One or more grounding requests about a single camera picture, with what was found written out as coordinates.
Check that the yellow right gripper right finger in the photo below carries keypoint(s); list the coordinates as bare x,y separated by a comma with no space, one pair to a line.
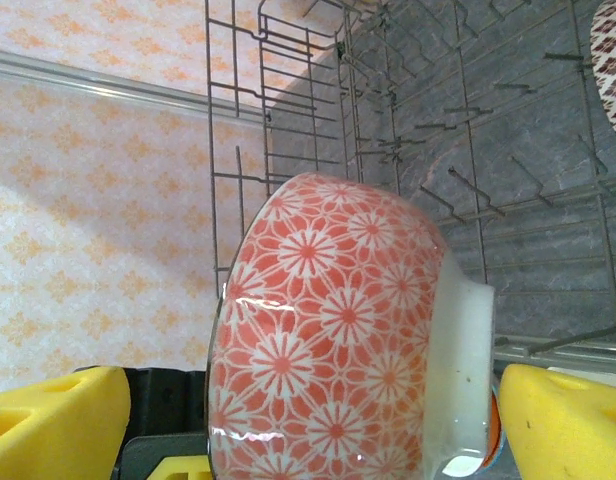
573,430

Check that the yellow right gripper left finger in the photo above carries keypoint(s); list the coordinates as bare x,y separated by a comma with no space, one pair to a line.
48,435

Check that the brown patterned bowl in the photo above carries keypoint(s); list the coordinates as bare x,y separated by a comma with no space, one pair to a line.
610,75

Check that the aluminium frame post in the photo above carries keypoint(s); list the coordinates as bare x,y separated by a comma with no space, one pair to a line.
113,87

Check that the red floral pattern bowl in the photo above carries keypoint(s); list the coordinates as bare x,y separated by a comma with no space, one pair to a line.
328,325

